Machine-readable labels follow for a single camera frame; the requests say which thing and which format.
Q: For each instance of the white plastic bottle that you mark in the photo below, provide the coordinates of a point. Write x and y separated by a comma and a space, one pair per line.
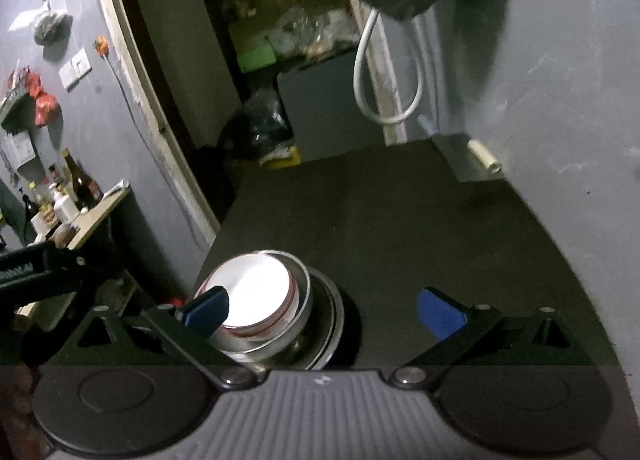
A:
65, 207

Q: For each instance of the green box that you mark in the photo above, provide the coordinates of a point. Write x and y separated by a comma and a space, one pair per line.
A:
256, 58

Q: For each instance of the steel bowl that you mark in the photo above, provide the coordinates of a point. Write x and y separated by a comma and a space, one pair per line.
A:
260, 347

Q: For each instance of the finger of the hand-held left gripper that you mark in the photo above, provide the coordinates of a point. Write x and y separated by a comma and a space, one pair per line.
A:
75, 267

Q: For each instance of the labelled jar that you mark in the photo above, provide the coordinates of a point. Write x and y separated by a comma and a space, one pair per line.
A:
47, 214

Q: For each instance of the cluttered storage shelf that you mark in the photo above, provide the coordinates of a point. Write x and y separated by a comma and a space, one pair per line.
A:
300, 24

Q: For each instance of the white wall switch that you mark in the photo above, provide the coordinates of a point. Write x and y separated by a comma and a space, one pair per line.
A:
75, 69

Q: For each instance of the orange wall plug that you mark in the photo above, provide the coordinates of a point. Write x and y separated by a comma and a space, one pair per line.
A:
101, 46

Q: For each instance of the grey cabinet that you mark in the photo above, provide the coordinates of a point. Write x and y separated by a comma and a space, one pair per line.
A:
330, 109

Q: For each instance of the small sauce bottle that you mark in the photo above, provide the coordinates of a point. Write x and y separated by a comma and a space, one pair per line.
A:
54, 177

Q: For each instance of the white tube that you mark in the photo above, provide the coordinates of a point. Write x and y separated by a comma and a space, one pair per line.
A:
116, 188

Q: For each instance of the dirty white door jamb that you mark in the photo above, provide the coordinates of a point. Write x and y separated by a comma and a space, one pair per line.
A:
387, 89

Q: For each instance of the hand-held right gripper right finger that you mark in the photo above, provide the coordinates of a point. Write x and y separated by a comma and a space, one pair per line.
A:
440, 313

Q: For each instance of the red plastic bag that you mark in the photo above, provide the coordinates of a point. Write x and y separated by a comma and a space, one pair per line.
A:
47, 109
32, 83

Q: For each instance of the black garbage bag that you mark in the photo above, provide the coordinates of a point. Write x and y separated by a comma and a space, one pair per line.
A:
260, 127

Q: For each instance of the wooden side counter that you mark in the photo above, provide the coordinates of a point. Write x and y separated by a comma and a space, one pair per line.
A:
97, 220

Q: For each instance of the small hanging plastic bag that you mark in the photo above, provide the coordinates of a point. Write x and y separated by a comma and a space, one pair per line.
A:
47, 24

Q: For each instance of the steel plate with sticker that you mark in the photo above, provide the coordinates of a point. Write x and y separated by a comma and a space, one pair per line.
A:
322, 305

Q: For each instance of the cream door frame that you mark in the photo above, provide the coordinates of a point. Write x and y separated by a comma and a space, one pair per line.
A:
145, 84

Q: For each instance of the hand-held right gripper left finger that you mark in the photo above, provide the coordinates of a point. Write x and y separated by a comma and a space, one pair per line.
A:
207, 311

